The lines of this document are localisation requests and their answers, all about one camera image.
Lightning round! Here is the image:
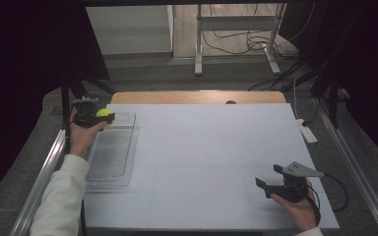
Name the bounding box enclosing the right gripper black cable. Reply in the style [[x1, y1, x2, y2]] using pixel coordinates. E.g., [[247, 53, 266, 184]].
[[304, 172, 349, 227]]

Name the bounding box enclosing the person's right hand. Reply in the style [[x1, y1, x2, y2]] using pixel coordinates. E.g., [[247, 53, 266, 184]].
[[270, 178, 321, 233]]

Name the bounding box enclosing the grey metal desk frame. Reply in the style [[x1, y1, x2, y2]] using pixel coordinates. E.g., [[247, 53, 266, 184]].
[[194, 3, 287, 77]]

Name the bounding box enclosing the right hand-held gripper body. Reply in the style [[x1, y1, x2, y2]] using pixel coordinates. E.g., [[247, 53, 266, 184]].
[[264, 161, 325, 204]]

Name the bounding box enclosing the white table board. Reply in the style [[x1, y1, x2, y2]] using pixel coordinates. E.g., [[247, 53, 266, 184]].
[[82, 103, 341, 230]]

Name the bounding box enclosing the dark curtain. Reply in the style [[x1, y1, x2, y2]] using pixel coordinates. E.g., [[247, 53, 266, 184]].
[[278, 0, 378, 165], [0, 0, 110, 210]]

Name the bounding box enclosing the tangle of black floor cables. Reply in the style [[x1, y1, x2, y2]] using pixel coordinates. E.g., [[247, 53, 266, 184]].
[[201, 3, 306, 61]]

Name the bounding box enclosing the yellow tennis ball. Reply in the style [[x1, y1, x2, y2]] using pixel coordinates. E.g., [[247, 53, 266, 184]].
[[95, 107, 116, 128]]

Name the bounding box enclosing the white cabinet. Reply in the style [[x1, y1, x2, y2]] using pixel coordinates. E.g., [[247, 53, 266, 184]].
[[86, 4, 175, 56]]

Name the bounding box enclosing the white power strip cable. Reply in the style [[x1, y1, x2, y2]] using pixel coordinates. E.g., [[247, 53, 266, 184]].
[[292, 77, 301, 121]]

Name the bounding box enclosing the black plug cable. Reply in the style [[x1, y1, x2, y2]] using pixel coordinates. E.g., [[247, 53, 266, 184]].
[[302, 103, 320, 128]]

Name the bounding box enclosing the clear plastic container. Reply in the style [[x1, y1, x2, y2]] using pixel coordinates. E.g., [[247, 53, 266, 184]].
[[85, 111, 141, 193]]

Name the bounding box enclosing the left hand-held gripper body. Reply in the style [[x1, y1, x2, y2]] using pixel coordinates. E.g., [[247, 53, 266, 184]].
[[73, 96, 108, 129]]

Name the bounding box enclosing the white power strip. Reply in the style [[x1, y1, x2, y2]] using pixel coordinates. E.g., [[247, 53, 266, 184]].
[[295, 118, 319, 145]]

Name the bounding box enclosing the aluminium rail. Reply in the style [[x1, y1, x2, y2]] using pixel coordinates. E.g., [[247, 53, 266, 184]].
[[314, 97, 378, 236], [9, 129, 68, 236]]

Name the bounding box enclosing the wooden table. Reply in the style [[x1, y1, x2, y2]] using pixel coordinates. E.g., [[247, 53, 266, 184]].
[[110, 90, 287, 105]]

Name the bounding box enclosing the person's left hand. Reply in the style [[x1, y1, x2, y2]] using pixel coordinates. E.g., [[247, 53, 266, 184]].
[[68, 112, 108, 159]]

